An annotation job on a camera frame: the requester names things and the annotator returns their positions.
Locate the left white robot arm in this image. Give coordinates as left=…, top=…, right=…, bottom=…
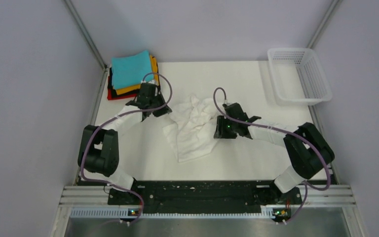
left=78, top=82, right=171, bottom=204

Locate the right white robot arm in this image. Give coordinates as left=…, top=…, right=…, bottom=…
left=214, top=103, right=335, bottom=203

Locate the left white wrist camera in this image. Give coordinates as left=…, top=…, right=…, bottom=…
left=144, top=79, right=158, bottom=85

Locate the white t shirt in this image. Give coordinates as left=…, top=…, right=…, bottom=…
left=163, top=95, right=219, bottom=162

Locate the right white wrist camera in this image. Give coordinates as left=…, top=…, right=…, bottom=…
left=222, top=103, right=231, bottom=109

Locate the folded cyan t shirt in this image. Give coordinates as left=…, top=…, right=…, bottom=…
left=111, top=50, right=152, bottom=89

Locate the aluminium frame rail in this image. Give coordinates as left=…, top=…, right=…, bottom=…
left=59, top=185, right=356, bottom=207

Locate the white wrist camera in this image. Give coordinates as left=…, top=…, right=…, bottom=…
left=144, top=79, right=158, bottom=85
left=222, top=103, right=231, bottom=109

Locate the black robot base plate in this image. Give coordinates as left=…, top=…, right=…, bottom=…
left=108, top=181, right=302, bottom=214

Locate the folded red t shirt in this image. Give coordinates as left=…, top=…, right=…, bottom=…
left=107, top=89, right=140, bottom=101

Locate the white slotted cable duct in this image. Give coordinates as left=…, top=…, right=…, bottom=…
left=70, top=207, right=288, bottom=220

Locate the folded black t shirt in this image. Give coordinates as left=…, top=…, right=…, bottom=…
left=107, top=67, right=161, bottom=90

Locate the white plastic basket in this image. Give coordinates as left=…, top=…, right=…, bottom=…
left=267, top=47, right=333, bottom=106

